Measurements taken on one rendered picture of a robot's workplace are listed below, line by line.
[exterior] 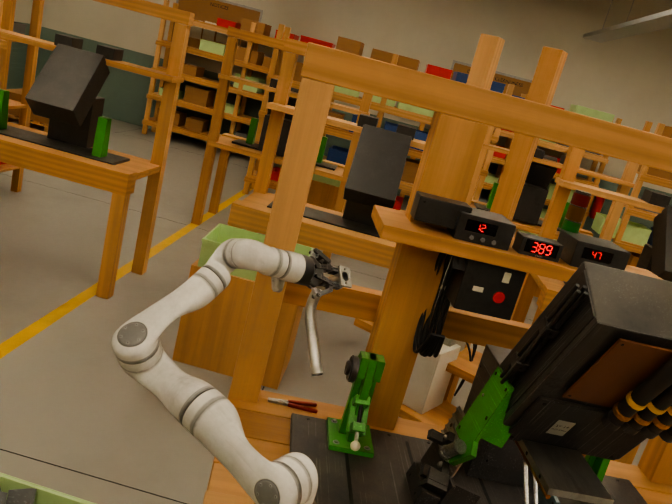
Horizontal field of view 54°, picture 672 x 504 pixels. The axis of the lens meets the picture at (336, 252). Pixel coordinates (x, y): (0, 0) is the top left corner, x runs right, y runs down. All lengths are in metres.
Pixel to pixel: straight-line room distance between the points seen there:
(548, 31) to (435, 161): 10.01
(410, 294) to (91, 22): 11.32
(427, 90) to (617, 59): 10.29
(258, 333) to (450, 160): 0.74
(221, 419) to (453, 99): 1.05
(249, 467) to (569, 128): 1.25
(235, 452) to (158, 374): 0.27
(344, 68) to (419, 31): 9.81
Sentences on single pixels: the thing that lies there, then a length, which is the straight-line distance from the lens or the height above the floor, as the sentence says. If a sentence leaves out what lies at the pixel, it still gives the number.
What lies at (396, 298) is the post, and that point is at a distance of 1.94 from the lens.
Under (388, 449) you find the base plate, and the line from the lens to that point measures 1.99.
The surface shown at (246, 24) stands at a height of 2.14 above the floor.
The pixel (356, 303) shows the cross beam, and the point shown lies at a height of 1.23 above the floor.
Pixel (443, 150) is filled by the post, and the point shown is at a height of 1.75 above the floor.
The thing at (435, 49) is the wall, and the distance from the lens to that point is 11.58.
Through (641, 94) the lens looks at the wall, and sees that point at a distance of 12.17.
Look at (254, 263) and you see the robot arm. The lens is 1.50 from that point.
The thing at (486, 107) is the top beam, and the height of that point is 1.89.
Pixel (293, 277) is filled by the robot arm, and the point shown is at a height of 1.40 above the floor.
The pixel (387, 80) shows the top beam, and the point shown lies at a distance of 1.81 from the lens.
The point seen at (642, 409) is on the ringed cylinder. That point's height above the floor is 1.36.
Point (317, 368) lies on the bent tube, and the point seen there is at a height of 1.16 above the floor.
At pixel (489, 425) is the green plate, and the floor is 1.16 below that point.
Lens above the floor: 1.90
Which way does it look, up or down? 15 degrees down
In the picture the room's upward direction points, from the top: 15 degrees clockwise
